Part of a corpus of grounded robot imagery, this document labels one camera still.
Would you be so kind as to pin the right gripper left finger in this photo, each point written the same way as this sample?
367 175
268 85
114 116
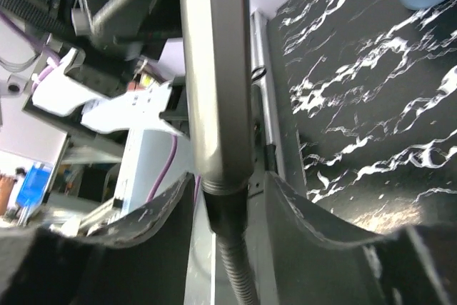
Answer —
141 258

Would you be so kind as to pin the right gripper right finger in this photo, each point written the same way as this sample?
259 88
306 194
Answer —
314 257

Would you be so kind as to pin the dark grey shower head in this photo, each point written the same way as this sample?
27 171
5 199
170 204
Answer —
217 54

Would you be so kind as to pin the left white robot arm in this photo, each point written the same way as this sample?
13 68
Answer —
93 50

